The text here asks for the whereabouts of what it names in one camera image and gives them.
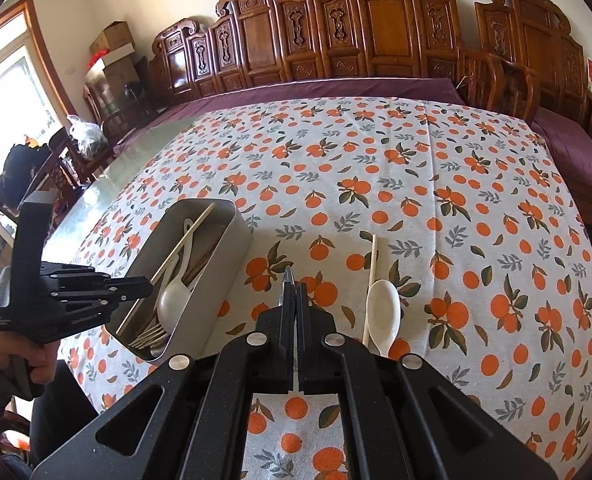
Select dark brown wooden chopstick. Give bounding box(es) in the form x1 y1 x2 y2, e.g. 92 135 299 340
181 240 219 286

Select light bamboo chopstick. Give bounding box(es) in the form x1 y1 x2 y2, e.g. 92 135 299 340
117 203 215 336
362 234 378 348

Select white plastic rice paddle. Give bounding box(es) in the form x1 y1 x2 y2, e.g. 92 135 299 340
157 235 193 334

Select metal spoon white handle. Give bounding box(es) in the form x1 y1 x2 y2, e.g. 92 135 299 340
281 266 299 391

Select person's left hand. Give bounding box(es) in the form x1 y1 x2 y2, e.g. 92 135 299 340
0 332 60 385

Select metal fork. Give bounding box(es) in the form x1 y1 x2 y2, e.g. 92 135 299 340
128 318 169 350

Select metal rectangular tray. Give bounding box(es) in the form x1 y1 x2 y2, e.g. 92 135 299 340
107 198 251 364

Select white ceramic soup spoon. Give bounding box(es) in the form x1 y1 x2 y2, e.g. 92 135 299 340
369 280 401 358

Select dark wooden side chair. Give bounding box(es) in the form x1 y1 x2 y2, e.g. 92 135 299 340
0 128 93 228

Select black bag by window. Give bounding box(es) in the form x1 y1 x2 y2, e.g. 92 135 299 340
0 144 50 209

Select clear plastic bag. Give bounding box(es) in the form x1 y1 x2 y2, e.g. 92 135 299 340
67 115 108 160

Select orange print tablecloth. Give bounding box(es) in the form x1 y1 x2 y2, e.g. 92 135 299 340
57 96 592 480

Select stacked cardboard boxes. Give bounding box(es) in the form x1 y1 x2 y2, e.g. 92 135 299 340
85 21 139 110

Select purple bench cushion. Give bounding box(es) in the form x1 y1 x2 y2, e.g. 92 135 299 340
113 77 465 155

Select carved wooden long bench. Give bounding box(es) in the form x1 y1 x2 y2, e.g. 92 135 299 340
151 0 463 104

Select purple armchair cushion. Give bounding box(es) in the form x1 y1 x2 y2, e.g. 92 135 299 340
531 107 592 187

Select carved wooden armchair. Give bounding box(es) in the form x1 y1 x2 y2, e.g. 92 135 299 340
474 0 592 140

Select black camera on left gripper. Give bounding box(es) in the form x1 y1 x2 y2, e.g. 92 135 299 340
0 191 56 342

